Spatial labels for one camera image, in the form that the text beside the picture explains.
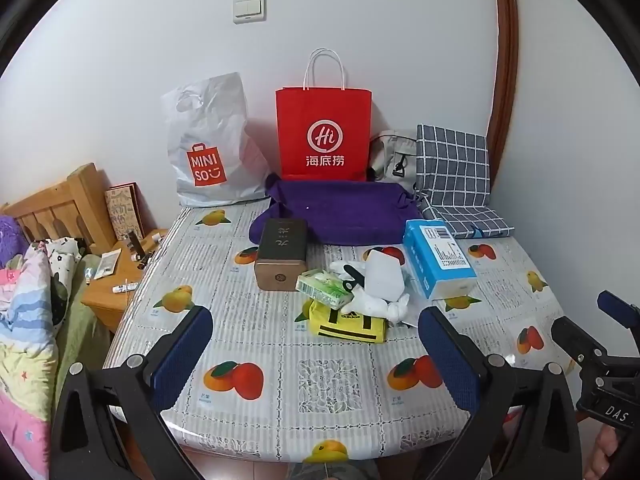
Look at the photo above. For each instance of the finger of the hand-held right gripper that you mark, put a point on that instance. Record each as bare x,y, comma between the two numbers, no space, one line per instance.
580,347
614,305

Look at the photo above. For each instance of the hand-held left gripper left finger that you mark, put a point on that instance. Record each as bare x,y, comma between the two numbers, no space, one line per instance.
180,355

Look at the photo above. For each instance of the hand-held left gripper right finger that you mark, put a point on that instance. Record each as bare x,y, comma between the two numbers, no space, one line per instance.
450,365

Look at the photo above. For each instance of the yellow mini bag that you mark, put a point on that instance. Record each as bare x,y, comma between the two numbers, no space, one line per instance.
345,327

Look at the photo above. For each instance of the white sponge block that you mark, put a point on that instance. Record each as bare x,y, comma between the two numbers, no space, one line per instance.
382,275

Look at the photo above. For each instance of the green tissue pack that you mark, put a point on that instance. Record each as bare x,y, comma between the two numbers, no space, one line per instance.
320,287

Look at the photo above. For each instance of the purple towel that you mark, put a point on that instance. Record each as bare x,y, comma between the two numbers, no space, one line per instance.
340,210

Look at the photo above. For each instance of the person's right hand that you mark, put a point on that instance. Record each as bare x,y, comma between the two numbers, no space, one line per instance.
604,452

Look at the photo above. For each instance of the small white tube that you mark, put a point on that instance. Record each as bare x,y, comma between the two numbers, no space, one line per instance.
125,287

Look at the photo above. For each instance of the wooden nightstand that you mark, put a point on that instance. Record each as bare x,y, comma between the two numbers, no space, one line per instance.
107,300

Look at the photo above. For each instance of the blue cardboard box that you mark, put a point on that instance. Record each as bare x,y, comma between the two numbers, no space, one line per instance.
417,260

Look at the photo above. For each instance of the black phone stand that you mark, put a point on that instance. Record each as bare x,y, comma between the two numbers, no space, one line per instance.
134,245

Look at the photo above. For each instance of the fruit print tablecloth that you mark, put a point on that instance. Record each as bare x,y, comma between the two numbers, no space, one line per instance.
300,410

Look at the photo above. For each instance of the dark tea box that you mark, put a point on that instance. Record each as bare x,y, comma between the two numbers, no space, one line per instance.
280,245

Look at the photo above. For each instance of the patterned brown book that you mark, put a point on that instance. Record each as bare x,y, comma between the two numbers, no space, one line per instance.
122,210

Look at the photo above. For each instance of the colourful quilt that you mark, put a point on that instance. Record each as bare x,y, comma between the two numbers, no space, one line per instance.
25,335

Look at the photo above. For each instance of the wooden rack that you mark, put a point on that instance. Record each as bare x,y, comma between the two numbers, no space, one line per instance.
60,200

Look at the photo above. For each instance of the purple plush toy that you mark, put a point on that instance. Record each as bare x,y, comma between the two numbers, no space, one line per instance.
12,240

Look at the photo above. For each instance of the grey checked fabric bag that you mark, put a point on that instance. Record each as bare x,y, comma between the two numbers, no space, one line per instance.
450,160

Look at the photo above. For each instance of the beige canvas bag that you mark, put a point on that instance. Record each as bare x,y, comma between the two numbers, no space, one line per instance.
390,152

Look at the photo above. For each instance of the white plastic shopping bag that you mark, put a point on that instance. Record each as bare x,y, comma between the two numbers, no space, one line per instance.
210,125

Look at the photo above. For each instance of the red paper shopping bag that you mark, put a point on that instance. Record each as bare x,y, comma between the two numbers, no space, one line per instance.
325,110

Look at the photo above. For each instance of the wooden door frame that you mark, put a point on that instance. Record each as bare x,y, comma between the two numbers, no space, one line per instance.
505,60

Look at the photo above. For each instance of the white light switch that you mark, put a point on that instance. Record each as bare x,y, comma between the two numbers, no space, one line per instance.
249,9

